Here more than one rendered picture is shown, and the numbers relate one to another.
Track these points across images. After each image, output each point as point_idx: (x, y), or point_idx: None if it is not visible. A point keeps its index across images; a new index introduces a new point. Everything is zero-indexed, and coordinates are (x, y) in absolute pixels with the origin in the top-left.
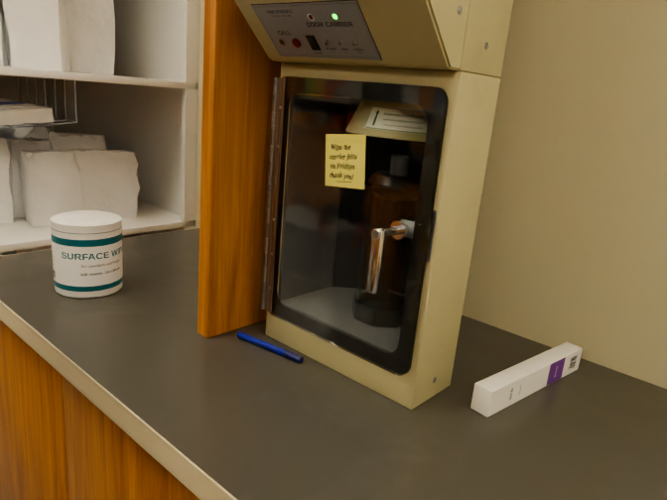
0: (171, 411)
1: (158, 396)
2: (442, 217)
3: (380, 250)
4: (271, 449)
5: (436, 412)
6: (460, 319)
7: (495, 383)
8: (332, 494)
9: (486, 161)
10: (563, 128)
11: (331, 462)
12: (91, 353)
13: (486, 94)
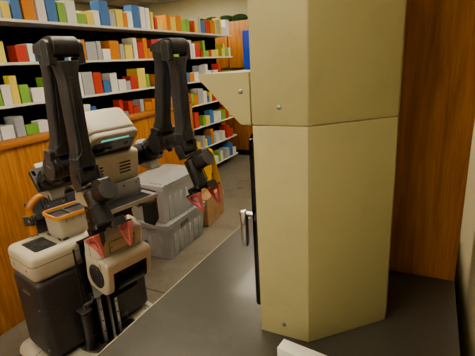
0: (210, 264)
1: (220, 258)
2: (259, 214)
3: (241, 222)
4: (198, 294)
5: (267, 340)
6: (306, 296)
7: (292, 348)
8: (174, 317)
9: (307, 186)
10: None
11: (196, 311)
12: (239, 234)
13: (290, 138)
